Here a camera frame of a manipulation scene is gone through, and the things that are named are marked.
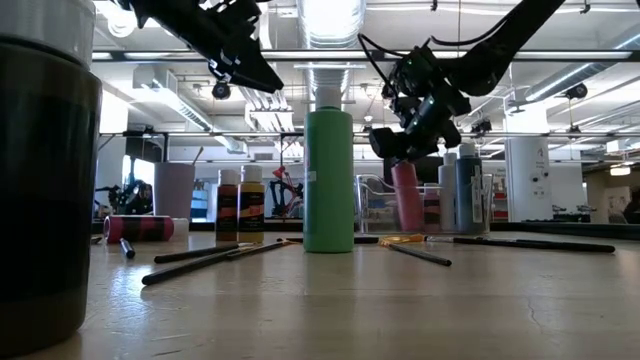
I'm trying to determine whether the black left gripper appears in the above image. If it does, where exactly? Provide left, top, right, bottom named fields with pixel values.
left=119, top=0, right=285, bottom=95

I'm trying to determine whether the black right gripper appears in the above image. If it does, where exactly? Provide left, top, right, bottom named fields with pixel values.
left=370, top=45, right=472, bottom=162

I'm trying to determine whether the large pink paint bottle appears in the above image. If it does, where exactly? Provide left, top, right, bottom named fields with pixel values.
left=390, top=159, right=425, bottom=234

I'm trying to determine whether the large white paint bottle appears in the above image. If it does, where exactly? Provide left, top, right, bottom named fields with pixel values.
left=437, top=151, right=459, bottom=232

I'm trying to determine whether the small pink paint bottle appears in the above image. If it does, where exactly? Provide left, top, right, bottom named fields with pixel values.
left=423, top=182, right=442, bottom=234

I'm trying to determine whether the large teal paint bottle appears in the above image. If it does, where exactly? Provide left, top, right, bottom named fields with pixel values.
left=454, top=142, right=485, bottom=235

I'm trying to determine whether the orange paintbrush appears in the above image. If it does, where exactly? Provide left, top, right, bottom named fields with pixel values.
left=224, top=238, right=297, bottom=262
left=279, top=233, right=427, bottom=246

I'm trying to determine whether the large green paint bottle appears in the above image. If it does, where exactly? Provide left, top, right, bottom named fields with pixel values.
left=302, top=85, right=356, bottom=255

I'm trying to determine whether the small yellow paint bottle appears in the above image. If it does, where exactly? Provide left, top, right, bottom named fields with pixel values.
left=237, top=164, right=266, bottom=245

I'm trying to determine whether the small brown paint bottle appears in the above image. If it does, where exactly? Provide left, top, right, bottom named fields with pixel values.
left=215, top=168, right=240, bottom=246

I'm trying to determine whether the small magenta paint bottle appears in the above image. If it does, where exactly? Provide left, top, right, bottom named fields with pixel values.
left=102, top=214, right=190, bottom=245

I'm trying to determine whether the clear plastic bin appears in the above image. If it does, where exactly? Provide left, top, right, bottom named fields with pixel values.
left=354, top=173, right=495, bottom=236

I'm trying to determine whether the red storage shelf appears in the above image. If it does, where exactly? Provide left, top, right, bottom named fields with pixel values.
left=492, top=174, right=509, bottom=222

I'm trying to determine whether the white round pillar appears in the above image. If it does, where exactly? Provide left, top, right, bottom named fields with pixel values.
left=504, top=107, right=554, bottom=224

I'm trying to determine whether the white cup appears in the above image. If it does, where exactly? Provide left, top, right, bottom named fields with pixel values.
left=153, top=161, right=197, bottom=220

